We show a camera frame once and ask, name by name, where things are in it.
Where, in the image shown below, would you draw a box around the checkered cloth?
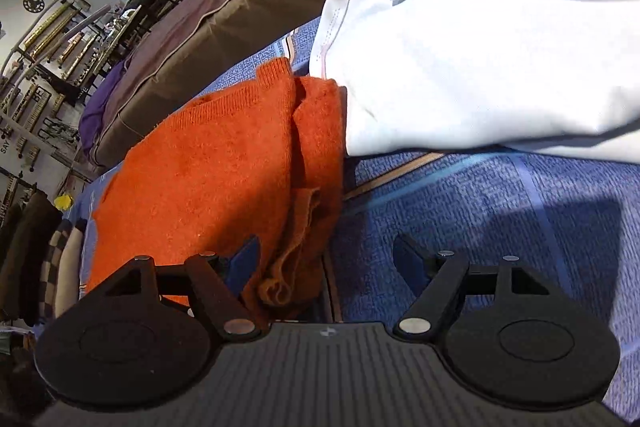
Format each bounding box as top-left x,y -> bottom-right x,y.
37,219 -> 88,323

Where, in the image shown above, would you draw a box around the dark hanging clothes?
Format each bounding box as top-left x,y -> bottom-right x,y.
0,189 -> 63,325

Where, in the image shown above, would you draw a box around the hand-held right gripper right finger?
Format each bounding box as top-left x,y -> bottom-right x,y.
392,233 -> 553,343

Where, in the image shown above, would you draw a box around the brown purple duvet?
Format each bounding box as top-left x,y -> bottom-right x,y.
92,0 -> 331,168

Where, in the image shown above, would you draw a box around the purple cloth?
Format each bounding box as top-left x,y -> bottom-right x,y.
80,57 -> 133,152

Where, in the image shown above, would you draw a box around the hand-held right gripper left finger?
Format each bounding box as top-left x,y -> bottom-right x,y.
100,234 -> 264,343

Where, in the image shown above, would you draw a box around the blue plaid bed sheet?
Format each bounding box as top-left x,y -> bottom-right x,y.
70,19 -> 640,423

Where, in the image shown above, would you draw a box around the wall rack of flutes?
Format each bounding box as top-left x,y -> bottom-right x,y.
0,0 -> 116,168

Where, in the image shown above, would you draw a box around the white cloth garment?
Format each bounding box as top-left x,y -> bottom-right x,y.
309,0 -> 640,164

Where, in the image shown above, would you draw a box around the orange embroidered knit sweater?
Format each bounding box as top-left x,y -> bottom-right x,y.
86,57 -> 347,310

